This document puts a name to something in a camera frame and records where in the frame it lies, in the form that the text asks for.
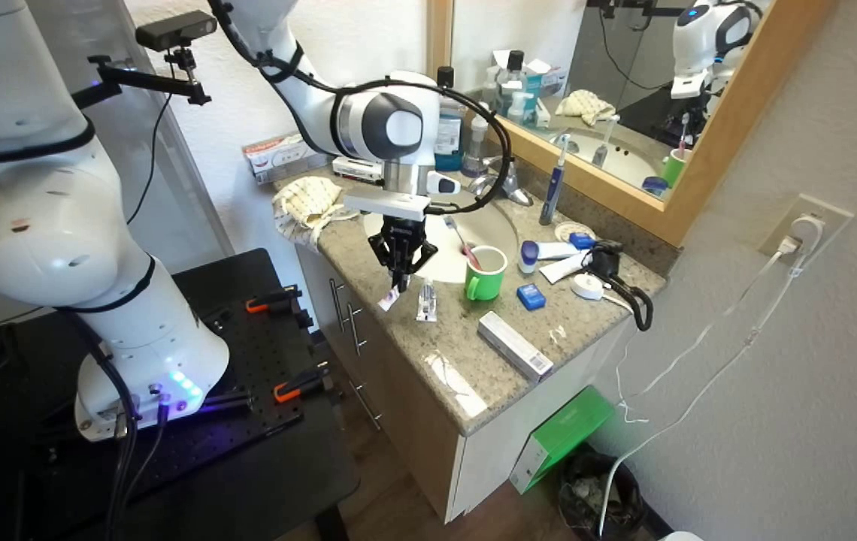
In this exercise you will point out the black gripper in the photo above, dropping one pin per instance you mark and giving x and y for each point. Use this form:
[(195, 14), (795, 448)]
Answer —
[(401, 234)]

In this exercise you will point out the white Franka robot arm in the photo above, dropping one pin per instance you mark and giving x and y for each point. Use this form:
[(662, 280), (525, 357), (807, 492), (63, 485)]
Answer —
[(45, 220)]

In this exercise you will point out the crumpled grey white tube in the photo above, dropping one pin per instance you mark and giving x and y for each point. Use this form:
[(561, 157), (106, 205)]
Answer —
[(427, 304)]

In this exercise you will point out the small white tube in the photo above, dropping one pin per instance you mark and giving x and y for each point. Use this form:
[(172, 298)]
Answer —
[(555, 250)]

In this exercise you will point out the white sink basin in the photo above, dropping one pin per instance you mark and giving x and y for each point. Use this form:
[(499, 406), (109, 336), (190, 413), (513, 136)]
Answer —
[(445, 264)]

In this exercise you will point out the green mug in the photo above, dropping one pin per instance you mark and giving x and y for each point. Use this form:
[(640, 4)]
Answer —
[(484, 282)]

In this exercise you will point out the small white box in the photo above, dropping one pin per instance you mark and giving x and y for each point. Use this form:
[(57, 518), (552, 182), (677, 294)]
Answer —
[(357, 168)]

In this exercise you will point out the beige gloves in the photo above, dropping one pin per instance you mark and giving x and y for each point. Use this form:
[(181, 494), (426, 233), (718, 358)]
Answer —
[(307, 205)]

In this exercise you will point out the white container blue lid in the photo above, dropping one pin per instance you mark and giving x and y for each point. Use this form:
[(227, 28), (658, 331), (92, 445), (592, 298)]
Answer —
[(527, 260)]

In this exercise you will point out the blue square floss box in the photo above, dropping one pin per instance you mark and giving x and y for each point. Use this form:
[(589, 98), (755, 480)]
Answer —
[(530, 298)]

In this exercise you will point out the long white carton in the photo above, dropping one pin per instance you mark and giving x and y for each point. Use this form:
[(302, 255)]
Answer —
[(516, 344)]

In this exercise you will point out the chrome faucet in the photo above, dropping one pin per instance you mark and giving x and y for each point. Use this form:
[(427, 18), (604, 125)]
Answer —
[(510, 183)]

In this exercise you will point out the orange black clamp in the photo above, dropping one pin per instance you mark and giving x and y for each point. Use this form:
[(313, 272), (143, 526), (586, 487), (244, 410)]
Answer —
[(267, 304), (292, 391)]

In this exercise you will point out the blue mouthwash bottle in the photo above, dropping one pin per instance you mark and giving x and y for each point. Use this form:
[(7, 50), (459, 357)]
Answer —
[(445, 136)]

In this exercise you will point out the beige vanity cabinet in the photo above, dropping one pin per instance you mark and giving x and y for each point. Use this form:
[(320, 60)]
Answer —
[(401, 421)]

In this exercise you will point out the blue electric toothbrush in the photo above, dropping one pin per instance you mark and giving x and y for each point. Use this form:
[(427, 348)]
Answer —
[(552, 197)]

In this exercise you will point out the red white toothpaste box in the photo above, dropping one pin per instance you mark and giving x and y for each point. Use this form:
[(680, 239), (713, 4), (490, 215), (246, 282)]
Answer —
[(280, 153)]

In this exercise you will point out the white round disc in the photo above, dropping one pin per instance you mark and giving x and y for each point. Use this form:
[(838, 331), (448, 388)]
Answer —
[(573, 228)]

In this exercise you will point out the small blue container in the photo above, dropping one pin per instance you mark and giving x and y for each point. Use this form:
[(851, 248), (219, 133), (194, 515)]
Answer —
[(582, 242)]

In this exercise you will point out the round white pad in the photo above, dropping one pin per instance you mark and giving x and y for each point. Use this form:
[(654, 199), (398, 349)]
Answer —
[(586, 287)]

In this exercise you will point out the green cardboard box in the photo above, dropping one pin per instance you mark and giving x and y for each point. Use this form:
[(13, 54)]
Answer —
[(566, 430)]

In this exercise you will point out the black robot table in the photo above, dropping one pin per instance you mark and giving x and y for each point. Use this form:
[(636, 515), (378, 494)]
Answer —
[(246, 469)]

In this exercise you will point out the black trash bin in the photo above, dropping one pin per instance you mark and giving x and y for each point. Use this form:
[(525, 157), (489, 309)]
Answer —
[(596, 499)]

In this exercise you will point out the wood framed mirror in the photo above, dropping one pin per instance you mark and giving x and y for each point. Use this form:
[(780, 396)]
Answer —
[(625, 60)]

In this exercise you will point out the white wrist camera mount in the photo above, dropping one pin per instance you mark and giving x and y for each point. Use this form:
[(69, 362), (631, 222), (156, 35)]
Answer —
[(368, 202)]

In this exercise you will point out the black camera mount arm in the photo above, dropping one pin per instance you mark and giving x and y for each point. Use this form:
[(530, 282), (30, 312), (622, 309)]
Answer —
[(145, 79)]

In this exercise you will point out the black stereo camera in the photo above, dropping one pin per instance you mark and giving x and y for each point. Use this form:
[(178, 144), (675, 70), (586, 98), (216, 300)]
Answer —
[(176, 28)]

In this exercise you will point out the white wall outlet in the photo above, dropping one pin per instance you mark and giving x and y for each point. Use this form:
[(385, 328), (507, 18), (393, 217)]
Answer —
[(828, 215)]

